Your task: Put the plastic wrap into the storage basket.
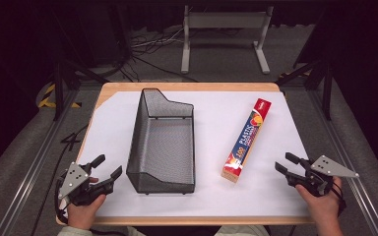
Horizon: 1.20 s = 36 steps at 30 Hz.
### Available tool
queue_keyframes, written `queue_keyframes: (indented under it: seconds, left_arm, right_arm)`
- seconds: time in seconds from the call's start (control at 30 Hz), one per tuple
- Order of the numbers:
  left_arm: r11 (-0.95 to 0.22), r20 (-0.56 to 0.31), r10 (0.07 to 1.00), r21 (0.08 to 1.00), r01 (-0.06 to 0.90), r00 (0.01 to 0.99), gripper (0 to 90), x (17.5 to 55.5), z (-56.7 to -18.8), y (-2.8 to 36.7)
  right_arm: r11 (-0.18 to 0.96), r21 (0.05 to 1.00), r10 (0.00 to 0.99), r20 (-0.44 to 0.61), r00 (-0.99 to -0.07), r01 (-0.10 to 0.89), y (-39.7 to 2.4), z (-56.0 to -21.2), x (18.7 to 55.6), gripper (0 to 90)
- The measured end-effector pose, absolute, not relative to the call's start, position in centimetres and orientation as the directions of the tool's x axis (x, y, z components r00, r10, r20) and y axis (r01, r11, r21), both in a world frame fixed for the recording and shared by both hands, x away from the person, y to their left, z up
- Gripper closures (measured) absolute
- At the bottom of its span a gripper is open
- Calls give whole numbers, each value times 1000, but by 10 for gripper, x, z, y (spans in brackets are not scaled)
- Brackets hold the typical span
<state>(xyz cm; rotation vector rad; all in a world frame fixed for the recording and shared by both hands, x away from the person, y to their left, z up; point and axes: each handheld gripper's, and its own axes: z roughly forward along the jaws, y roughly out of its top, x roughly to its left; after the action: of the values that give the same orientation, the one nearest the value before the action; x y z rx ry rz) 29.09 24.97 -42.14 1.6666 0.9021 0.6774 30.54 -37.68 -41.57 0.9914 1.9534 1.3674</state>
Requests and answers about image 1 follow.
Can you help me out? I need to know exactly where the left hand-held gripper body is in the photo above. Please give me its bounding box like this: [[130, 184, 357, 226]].
[[57, 161, 115, 207]]

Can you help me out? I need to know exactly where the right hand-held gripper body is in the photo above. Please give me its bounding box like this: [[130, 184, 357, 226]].
[[290, 154, 360, 198]]

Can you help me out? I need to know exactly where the long plastic wrap box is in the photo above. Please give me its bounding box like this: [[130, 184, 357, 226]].
[[220, 97, 273, 184]]

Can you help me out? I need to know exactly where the black wire mesh basket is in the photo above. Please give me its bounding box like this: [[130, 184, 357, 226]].
[[125, 88, 197, 196]]

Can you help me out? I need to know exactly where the person's right hand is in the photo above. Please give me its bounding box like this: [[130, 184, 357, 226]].
[[295, 175, 344, 230]]

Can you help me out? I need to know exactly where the person's left hand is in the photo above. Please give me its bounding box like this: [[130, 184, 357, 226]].
[[66, 177, 107, 231]]

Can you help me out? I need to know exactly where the person's left sleeve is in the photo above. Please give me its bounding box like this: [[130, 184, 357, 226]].
[[57, 225, 95, 236]]

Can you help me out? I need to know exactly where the yellow black hazard tape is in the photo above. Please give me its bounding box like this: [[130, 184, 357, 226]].
[[37, 83, 82, 109]]

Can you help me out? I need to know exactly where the white table mat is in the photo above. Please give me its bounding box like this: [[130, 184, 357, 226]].
[[77, 89, 311, 218]]

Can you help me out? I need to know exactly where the black tripod stand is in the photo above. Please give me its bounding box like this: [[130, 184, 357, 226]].
[[277, 19, 334, 122], [47, 6, 109, 122]]

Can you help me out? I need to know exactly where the grey metal stand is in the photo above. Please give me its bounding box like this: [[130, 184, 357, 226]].
[[180, 4, 275, 76]]

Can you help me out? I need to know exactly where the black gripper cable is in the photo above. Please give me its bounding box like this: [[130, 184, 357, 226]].
[[29, 124, 90, 236], [328, 181, 347, 218]]

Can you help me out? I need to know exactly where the bundle of floor cables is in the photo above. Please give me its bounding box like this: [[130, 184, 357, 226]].
[[92, 26, 200, 84]]

